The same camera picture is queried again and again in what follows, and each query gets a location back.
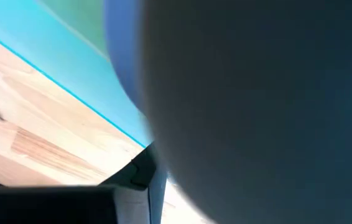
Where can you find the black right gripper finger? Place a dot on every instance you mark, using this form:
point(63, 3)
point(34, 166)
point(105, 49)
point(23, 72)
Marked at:
point(145, 186)

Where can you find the small green paint bottle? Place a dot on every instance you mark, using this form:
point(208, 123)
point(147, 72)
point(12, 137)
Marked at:
point(257, 109)

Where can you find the large purple paint bottle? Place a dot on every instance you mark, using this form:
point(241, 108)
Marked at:
point(123, 46)

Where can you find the teal plastic tray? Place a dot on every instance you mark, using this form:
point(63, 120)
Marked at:
point(54, 46)

